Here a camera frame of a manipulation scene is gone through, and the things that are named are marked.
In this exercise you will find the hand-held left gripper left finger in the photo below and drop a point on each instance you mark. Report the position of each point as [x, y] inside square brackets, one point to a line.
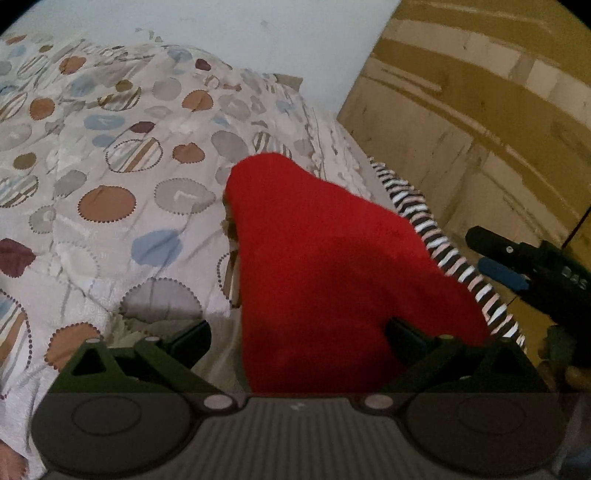
[191, 340]

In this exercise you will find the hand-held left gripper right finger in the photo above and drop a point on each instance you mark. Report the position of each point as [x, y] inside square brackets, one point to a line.
[406, 344]

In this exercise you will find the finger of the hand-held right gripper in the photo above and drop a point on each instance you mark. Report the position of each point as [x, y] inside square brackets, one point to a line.
[503, 273]
[494, 240]

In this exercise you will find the red small garment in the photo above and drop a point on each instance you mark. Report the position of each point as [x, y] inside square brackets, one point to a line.
[332, 277]

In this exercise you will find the black white striped cloth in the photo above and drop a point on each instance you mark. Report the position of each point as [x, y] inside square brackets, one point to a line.
[443, 240]

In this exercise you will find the wooden wardrobe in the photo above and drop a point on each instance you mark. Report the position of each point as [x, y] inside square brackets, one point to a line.
[485, 92]

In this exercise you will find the circle patterned bedspread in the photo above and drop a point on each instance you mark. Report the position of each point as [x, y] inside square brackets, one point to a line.
[115, 184]

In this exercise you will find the beige pillow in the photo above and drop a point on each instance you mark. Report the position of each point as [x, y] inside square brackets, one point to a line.
[290, 81]

